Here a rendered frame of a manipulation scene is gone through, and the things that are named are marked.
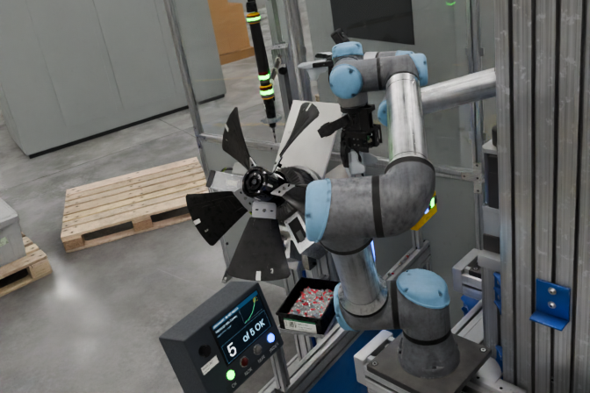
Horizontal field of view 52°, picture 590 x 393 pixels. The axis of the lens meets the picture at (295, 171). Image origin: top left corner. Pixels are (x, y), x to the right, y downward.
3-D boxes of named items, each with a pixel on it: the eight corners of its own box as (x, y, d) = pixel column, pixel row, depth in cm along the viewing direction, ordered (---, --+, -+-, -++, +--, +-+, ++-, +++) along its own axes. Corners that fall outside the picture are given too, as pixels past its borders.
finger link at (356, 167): (363, 188, 155) (362, 153, 152) (343, 184, 158) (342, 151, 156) (370, 185, 157) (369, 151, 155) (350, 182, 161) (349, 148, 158)
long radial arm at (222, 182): (283, 188, 248) (265, 180, 239) (277, 205, 247) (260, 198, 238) (233, 177, 266) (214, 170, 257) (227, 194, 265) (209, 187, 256)
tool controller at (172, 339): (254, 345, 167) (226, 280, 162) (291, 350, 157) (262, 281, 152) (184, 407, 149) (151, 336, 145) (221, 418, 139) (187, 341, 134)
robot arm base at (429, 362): (471, 351, 149) (470, 318, 145) (438, 388, 140) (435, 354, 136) (420, 329, 159) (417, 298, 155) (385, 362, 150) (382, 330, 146)
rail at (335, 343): (421, 256, 238) (420, 239, 235) (430, 258, 236) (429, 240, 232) (278, 408, 176) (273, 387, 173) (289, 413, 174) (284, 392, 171)
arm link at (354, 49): (328, 50, 143) (332, 42, 150) (334, 95, 147) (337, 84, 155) (362, 46, 141) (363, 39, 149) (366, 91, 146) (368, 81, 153)
